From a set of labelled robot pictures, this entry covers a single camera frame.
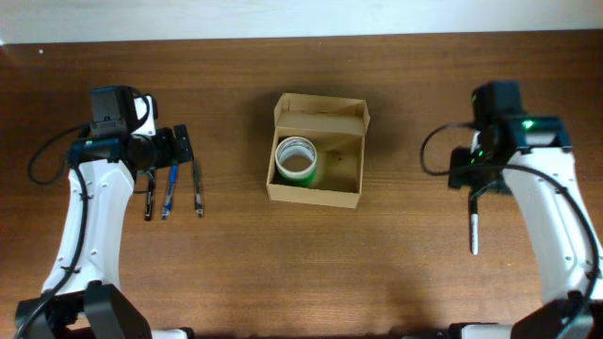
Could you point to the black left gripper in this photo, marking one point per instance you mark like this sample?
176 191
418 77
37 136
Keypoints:
182 144

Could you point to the open cardboard box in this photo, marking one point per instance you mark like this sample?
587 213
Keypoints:
338 129

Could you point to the beige masking tape roll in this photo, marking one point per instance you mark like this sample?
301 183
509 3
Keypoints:
296 154

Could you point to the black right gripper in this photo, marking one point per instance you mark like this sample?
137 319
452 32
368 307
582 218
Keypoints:
458 169

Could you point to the black white marker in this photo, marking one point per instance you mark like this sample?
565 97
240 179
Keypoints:
473 225

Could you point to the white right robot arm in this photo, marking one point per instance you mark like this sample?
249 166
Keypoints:
533 158

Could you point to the black pen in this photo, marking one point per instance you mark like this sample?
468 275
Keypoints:
150 196

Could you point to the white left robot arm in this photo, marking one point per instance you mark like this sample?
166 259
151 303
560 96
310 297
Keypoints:
82 298

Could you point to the blue pen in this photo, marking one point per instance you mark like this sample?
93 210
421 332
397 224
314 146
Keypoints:
168 204

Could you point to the grey clear pen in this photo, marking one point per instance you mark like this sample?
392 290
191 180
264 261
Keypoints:
198 191

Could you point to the green tape roll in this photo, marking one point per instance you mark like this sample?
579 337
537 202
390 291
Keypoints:
304 178

